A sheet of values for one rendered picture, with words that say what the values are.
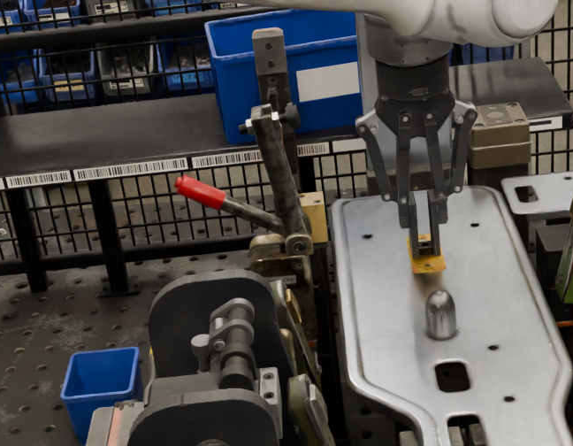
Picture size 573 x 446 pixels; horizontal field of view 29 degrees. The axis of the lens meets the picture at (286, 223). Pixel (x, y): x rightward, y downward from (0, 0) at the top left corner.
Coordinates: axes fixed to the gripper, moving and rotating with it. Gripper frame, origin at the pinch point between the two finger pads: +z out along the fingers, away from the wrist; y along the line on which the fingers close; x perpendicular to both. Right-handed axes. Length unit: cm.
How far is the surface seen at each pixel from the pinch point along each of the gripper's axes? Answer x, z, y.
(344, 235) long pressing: 8.9, 5.3, -8.9
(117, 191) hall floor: 235, 105, -84
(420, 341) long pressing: -14.5, 5.5, -2.5
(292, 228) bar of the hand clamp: -2.2, -2.6, -14.6
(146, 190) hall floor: 233, 105, -74
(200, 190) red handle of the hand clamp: -1.3, -8.1, -23.9
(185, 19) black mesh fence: 54, -10, -29
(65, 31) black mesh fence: 54, -10, -47
